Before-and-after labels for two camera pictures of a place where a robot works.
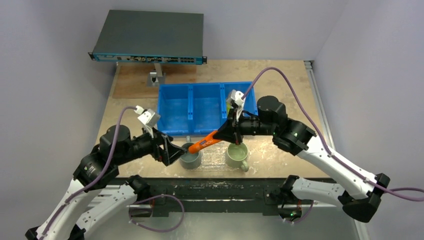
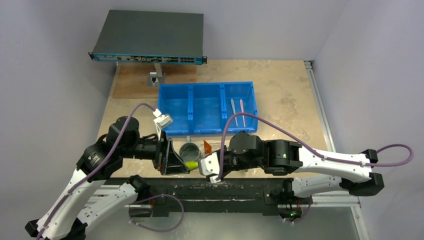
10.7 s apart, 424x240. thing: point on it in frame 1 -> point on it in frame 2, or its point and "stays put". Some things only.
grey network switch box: x=151 y=36 stays put
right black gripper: x=237 y=126 -> x=224 y=162
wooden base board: x=131 y=80 stays put
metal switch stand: x=155 y=79 stays put
